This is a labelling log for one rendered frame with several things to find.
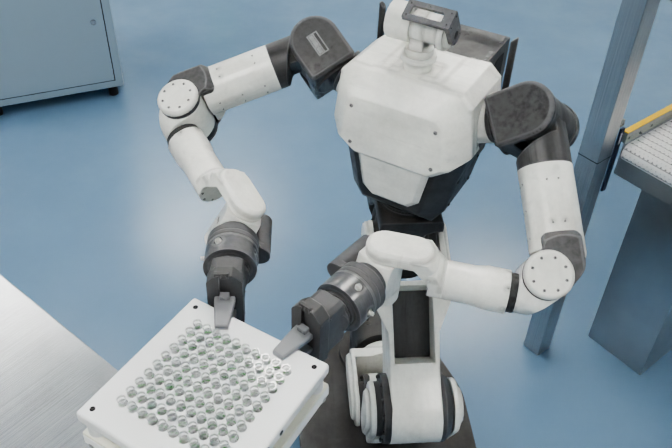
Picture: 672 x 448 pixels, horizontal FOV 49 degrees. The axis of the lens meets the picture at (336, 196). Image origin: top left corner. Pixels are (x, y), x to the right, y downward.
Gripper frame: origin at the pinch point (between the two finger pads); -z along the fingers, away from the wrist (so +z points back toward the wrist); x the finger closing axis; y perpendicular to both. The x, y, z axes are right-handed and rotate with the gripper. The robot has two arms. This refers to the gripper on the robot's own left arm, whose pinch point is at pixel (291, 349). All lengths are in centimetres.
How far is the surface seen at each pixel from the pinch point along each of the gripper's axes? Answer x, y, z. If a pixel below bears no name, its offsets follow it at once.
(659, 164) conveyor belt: 19, -20, 116
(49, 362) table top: 18.0, 39.9, -17.3
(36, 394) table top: 18.1, 35.9, -22.6
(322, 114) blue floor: 97, 136, 178
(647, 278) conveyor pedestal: 63, -26, 127
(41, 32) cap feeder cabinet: 59, 231, 101
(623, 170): 27, -12, 120
